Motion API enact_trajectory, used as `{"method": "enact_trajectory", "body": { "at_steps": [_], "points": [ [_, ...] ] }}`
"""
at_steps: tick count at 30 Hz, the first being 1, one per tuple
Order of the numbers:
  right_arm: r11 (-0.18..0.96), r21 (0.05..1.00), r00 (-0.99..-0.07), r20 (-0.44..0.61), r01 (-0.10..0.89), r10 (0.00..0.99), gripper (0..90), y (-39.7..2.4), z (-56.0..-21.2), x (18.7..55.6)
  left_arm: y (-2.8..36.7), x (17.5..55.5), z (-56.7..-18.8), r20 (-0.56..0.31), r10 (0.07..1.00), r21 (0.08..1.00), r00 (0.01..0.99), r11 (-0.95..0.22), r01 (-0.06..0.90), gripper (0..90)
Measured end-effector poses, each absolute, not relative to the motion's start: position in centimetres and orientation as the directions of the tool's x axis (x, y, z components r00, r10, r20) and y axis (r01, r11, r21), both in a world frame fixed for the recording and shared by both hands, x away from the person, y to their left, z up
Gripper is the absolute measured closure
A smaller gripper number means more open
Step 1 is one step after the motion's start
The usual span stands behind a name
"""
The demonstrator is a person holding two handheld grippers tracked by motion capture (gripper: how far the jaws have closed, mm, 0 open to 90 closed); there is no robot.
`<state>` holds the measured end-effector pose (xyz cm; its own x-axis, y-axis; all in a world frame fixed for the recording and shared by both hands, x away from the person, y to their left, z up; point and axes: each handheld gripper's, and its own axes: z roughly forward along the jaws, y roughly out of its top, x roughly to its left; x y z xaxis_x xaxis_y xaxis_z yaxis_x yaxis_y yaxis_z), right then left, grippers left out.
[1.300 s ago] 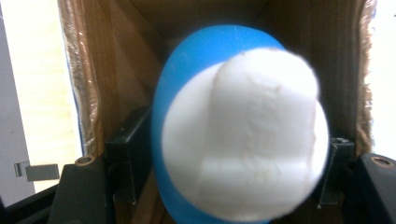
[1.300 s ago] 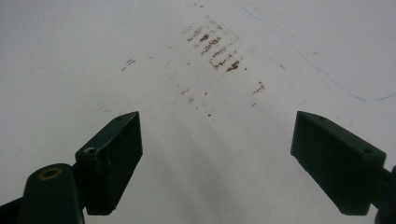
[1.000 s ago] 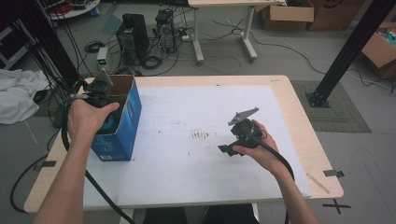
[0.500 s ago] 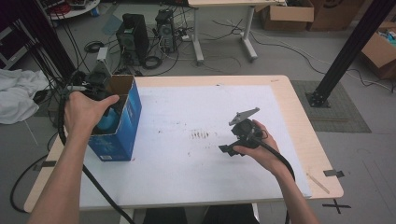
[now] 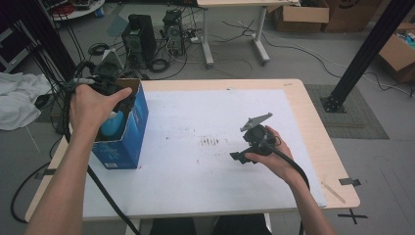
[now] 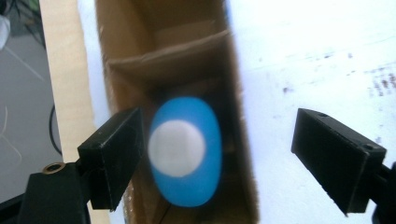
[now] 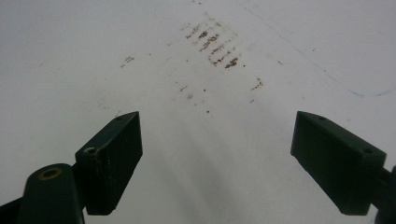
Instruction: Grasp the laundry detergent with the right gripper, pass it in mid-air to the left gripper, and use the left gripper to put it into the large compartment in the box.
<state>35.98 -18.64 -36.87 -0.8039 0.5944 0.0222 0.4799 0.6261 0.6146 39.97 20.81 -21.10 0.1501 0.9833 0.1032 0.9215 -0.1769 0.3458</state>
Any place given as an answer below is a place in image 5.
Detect open cardboard box with contents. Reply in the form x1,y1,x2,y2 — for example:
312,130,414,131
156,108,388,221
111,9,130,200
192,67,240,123
377,22,415,84

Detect grey computer tower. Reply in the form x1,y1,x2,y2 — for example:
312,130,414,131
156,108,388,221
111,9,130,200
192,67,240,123
161,9,186,57

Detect round white table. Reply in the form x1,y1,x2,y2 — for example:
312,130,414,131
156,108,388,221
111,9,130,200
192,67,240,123
42,0,106,23

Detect person's dark trousers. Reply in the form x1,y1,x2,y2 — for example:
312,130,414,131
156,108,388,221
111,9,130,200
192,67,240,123
148,213,272,235

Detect white board sheet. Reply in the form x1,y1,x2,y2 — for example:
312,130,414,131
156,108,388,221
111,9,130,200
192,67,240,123
82,88,327,220

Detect small open cardboard box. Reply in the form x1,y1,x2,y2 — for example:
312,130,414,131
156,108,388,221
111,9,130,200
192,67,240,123
273,0,331,33

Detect black floor cable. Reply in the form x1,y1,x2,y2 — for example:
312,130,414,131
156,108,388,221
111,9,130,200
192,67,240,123
10,161,53,225

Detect hand-held gripper black cable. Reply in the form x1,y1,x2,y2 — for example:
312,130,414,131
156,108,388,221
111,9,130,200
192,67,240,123
62,59,142,235
258,138,311,235

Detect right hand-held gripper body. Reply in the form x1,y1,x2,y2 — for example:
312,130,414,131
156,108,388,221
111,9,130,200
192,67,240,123
240,112,282,157

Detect white desk with wooden top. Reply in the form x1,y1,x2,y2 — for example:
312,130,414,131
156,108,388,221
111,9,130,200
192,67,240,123
195,0,301,67

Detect small black device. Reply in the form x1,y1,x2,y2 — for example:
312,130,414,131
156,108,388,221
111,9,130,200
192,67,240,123
33,94,51,111

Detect person's left hand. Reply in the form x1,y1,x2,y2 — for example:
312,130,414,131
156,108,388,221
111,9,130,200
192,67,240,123
69,83,134,142

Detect left hand-held gripper black cable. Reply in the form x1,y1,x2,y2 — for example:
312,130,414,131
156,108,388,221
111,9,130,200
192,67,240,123
62,59,142,235

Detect thin wooden stick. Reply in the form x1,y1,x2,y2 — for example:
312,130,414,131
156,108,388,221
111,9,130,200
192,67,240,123
321,180,346,205

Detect grey floor mat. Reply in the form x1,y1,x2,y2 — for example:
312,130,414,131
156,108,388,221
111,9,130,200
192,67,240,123
304,83,390,141

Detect right hand-held gripper black cable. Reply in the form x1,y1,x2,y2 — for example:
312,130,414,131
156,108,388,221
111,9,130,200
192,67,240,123
258,138,311,235

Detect black tape cross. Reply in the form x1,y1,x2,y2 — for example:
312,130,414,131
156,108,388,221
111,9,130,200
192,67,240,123
337,209,368,226

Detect black metal post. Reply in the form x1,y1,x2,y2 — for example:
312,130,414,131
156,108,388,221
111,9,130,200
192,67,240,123
321,0,415,114

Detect blue cardboard box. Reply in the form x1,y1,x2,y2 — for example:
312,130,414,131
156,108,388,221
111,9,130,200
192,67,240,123
91,77,150,170

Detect blue bottle with white cap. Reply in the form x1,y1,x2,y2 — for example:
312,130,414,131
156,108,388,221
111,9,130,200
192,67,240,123
100,111,125,137

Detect white cloth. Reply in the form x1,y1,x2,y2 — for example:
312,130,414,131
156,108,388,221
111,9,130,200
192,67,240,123
0,71,53,131

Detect black tape strip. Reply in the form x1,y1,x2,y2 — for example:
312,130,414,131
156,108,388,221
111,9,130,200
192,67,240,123
33,168,57,180
338,177,362,187

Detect black computer tower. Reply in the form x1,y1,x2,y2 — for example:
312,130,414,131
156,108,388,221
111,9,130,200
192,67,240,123
120,13,158,70

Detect large brown cardboard box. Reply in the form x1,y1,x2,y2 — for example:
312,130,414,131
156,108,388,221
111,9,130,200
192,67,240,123
321,0,383,33

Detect white table leg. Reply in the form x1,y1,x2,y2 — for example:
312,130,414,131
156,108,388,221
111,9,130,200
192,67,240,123
260,213,273,233
125,218,142,235

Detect person's right hand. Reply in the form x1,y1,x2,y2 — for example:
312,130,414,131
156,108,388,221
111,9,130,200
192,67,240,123
244,125,305,189

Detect black metal stand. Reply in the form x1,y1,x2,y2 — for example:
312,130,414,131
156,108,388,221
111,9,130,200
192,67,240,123
18,0,80,82

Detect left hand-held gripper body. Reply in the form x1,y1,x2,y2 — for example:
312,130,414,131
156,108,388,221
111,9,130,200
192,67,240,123
88,48,126,97

